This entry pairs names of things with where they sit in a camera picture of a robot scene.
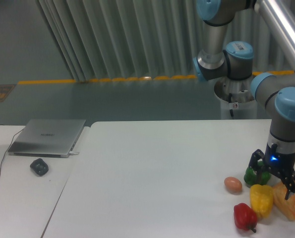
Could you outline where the brown egg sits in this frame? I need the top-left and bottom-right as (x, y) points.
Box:
(224, 177), (242, 193)

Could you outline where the yellow bell pepper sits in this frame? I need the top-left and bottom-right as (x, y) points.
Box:
(250, 184), (273, 219)

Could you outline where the triangular orange bread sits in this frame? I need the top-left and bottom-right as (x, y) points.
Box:
(273, 182), (295, 221)

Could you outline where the silver closed laptop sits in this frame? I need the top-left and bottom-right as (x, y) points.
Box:
(8, 119), (86, 158)

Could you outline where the small black plastic object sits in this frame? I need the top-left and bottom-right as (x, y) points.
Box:
(30, 158), (49, 177)

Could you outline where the red bell pepper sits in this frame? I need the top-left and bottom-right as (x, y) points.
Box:
(234, 203), (257, 233)

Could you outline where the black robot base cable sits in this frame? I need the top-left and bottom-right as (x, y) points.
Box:
(228, 93), (235, 119)

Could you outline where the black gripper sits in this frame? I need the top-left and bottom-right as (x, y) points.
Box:
(248, 144), (295, 200)

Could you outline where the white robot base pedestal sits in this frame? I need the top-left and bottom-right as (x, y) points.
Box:
(214, 76), (257, 119)

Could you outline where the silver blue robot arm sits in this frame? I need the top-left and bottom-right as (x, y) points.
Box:
(193, 0), (295, 199)

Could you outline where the green bell pepper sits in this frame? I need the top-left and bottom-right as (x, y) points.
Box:
(243, 167), (271, 186)

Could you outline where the white USB plug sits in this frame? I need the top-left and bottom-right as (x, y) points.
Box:
(69, 151), (79, 156)

